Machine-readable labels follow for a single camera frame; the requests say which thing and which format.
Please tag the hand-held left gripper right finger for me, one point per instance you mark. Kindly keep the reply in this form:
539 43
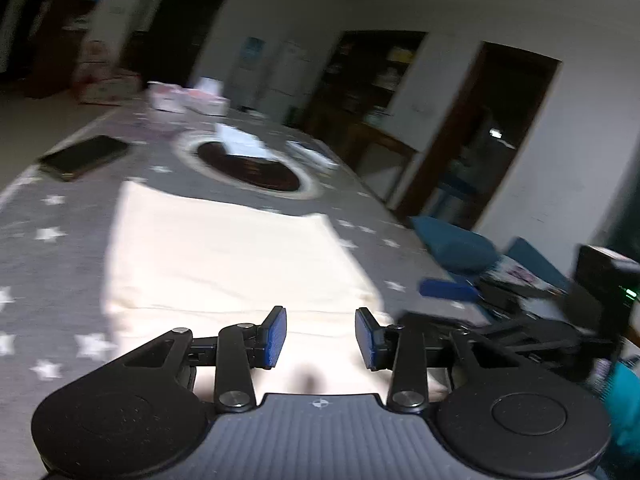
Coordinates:
367 340

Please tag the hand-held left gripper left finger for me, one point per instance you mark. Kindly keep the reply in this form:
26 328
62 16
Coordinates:
275 335

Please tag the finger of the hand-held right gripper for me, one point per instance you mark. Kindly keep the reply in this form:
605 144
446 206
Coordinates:
525 337
445 288

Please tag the cream garment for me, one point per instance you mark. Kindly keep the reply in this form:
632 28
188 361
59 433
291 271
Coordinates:
225 260

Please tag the patterned pillow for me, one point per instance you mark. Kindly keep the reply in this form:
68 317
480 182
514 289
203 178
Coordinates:
520 274

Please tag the small blue table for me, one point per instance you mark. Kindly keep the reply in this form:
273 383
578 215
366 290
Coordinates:
457 187

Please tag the wooden side table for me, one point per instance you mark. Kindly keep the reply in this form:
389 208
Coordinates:
385 150

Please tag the round black induction cooktop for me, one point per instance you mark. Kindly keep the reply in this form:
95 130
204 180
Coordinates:
250 172

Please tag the white remote control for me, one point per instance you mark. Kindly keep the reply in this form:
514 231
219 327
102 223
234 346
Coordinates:
312 155

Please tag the white tissue paper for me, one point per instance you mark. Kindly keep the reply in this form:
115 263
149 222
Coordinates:
240 140

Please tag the grey star-print tablecloth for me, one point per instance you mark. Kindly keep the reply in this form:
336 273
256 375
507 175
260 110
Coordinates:
75 285

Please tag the dark wooden display cabinet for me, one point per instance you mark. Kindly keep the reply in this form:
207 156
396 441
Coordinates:
370 75

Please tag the pink tissue box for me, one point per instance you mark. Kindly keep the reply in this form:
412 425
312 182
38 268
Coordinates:
207 100

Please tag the white refrigerator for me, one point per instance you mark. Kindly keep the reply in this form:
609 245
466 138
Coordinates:
290 75

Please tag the black smartphone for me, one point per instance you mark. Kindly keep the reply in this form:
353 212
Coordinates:
82 157

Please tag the water dispenser with blue bottle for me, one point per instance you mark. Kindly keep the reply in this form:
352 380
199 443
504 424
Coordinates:
247 60

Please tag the dark wooden door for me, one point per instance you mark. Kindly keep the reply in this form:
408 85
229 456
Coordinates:
185 25

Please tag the narrow wooden shelf unit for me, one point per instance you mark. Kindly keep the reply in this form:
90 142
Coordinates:
55 35

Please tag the wooden door frame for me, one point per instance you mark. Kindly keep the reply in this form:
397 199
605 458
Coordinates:
440 150

